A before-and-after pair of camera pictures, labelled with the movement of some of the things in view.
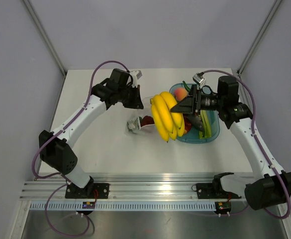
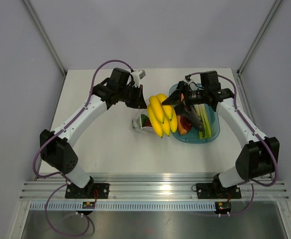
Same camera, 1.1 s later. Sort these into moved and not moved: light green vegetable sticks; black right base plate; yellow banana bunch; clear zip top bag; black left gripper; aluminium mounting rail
Moved: yellow banana bunch; clear zip top bag
Not moved: light green vegetable sticks; aluminium mounting rail; black left gripper; black right base plate
